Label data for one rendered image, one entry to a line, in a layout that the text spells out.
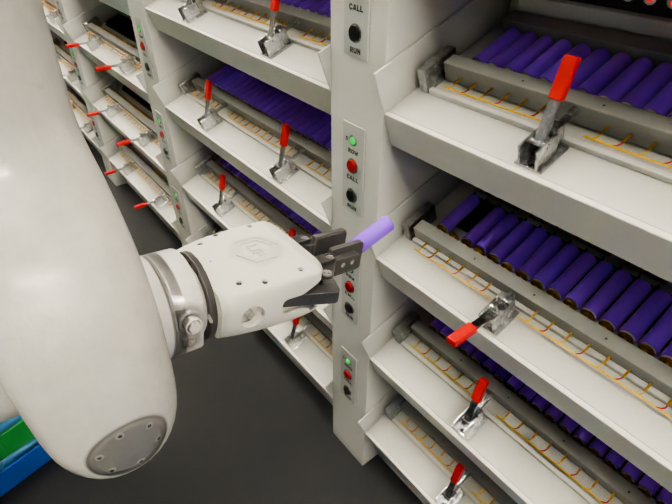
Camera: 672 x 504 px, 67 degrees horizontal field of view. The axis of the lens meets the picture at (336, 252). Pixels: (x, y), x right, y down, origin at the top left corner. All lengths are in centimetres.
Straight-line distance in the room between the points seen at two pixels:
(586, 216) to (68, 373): 39
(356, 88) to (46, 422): 46
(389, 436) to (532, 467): 31
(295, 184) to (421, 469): 52
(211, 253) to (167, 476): 73
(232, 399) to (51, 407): 90
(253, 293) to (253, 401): 78
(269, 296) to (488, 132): 27
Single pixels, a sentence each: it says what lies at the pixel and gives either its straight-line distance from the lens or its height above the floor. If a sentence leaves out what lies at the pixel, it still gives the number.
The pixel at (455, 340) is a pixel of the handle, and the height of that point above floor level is 54.
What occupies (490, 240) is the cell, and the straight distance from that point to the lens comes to 65.
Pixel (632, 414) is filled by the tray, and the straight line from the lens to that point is 57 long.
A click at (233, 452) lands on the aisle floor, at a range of 110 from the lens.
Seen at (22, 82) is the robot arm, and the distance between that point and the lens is 29.
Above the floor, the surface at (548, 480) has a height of 33.
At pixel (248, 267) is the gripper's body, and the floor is 67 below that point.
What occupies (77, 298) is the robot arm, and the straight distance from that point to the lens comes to 27.
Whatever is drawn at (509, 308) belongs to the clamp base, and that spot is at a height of 55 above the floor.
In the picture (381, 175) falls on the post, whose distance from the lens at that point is 62.
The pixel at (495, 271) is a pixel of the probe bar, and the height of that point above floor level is 56.
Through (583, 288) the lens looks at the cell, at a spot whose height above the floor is 57.
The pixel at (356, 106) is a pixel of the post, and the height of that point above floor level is 71.
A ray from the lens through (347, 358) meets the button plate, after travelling 87.
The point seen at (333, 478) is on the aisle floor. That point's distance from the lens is 106.
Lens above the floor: 93
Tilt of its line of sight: 37 degrees down
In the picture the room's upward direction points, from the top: straight up
